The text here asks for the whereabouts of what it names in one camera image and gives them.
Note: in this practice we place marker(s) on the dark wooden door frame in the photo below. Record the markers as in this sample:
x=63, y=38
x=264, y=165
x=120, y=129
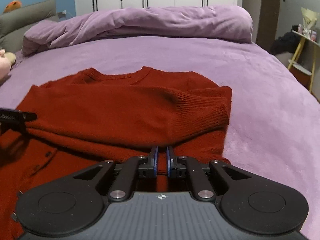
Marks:
x=268, y=22

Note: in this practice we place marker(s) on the pink plush toy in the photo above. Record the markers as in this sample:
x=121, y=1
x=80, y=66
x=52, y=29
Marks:
x=7, y=60

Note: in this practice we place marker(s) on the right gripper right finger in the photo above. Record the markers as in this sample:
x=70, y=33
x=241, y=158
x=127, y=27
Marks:
x=175, y=169

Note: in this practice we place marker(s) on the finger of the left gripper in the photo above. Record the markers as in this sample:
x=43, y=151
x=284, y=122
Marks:
x=13, y=119

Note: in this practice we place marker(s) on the orange plush toy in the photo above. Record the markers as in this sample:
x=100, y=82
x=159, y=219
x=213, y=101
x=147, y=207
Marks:
x=16, y=4

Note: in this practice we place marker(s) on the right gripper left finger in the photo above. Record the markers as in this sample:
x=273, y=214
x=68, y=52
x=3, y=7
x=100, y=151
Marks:
x=148, y=168

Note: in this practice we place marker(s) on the grey headboard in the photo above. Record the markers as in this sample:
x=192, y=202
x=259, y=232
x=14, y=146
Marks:
x=14, y=24

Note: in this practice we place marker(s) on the yellow side table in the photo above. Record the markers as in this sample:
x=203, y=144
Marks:
x=305, y=61

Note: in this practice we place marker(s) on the wall socket with plug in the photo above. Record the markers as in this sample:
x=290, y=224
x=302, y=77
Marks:
x=62, y=14

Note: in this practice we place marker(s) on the purple bed sheet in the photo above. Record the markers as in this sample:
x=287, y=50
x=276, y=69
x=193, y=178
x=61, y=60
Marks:
x=274, y=128

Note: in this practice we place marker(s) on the red knit sweater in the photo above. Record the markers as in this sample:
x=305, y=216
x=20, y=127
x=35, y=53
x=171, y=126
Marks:
x=89, y=117

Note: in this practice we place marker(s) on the wrapped flower bouquet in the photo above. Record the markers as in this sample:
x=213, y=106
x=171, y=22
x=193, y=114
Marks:
x=309, y=21

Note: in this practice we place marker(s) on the black clothing pile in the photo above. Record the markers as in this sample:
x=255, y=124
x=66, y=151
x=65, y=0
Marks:
x=286, y=43

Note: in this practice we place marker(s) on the purple duvet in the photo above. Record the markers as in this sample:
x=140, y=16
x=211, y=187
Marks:
x=227, y=22

